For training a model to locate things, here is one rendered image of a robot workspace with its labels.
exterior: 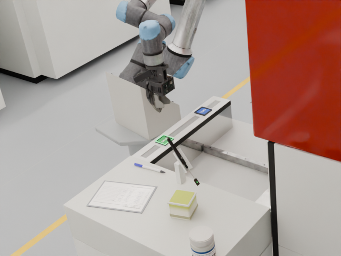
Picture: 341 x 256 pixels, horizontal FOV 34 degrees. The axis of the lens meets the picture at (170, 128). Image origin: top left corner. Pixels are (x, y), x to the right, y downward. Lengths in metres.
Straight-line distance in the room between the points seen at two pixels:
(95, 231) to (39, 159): 2.29
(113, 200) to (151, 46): 0.56
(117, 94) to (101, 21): 2.89
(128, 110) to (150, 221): 0.84
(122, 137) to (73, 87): 2.58
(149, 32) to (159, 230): 0.69
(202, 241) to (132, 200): 0.42
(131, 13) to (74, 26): 3.12
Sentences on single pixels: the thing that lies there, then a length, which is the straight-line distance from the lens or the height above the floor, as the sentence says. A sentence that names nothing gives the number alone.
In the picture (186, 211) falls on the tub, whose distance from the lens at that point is 1.81.
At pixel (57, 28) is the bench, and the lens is 5.11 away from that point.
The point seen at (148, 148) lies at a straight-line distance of 2.22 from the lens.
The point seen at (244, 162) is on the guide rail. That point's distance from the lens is 2.29.
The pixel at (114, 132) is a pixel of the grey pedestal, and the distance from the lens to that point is 2.65.
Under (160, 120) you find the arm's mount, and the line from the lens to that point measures 2.54.
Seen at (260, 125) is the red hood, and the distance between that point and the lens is 1.69.
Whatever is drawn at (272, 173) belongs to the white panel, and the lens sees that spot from 1.76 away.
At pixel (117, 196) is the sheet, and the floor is 0.97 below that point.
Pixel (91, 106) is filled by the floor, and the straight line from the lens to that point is 4.74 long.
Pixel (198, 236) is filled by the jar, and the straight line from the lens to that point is 1.63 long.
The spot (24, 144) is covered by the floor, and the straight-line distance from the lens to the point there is 4.45.
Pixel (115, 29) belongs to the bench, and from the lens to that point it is 5.59.
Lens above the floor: 2.14
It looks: 30 degrees down
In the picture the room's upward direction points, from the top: 9 degrees counter-clockwise
